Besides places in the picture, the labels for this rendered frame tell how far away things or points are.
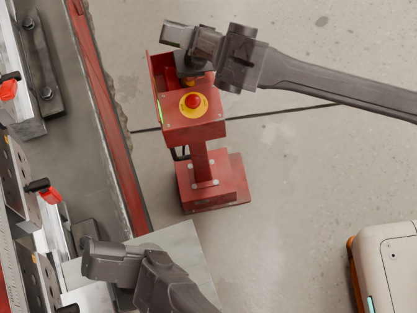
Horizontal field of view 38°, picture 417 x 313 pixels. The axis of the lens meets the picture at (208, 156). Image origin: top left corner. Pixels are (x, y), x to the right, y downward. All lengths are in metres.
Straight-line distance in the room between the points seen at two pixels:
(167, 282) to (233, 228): 1.35
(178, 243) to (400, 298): 0.93
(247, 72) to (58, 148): 0.63
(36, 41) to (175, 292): 0.85
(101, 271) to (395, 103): 0.51
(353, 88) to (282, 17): 1.65
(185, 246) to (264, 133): 1.21
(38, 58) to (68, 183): 0.32
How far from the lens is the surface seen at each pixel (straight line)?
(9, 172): 0.96
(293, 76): 0.90
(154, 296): 0.88
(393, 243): 1.94
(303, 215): 2.21
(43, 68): 1.47
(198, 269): 1.15
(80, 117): 1.42
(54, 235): 1.24
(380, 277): 1.92
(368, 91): 0.93
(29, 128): 1.39
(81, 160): 1.38
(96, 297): 1.17
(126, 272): 0.94
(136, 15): 2.60
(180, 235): 1.16
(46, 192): 1.01
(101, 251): 0.94
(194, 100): 1.47
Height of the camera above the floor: 2.13
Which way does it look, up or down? 69 degrees down
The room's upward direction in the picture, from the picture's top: 9 degrees counter-clockwise
